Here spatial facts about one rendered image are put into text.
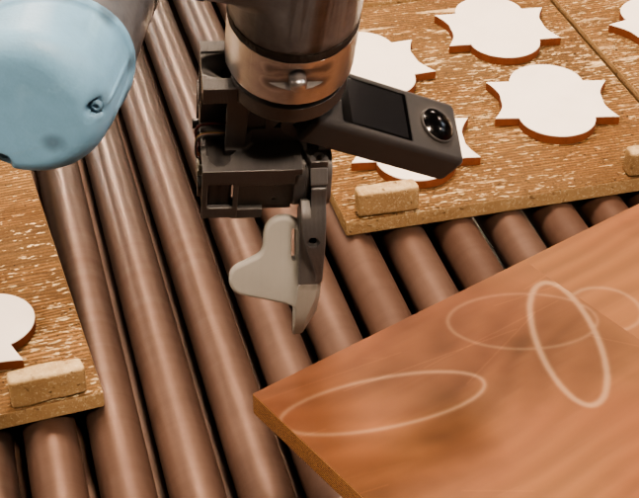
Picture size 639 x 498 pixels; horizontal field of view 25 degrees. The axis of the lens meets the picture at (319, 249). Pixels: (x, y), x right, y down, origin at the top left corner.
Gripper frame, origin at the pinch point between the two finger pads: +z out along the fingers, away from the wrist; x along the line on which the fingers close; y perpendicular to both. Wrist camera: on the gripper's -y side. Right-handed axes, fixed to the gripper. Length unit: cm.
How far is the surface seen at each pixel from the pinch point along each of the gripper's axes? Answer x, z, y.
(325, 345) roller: -2.2, 20.8, -4.1
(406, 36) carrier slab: -49, 37, -19
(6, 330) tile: -4.1, 19.4, 22.0
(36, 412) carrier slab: 4.3, 17.4, 19.4
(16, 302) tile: -7.4, 20.7, 21.4
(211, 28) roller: -55, 42, 2
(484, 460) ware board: 18.1, -1.8, -10.2
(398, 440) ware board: 15.9, -0.7, -5.1
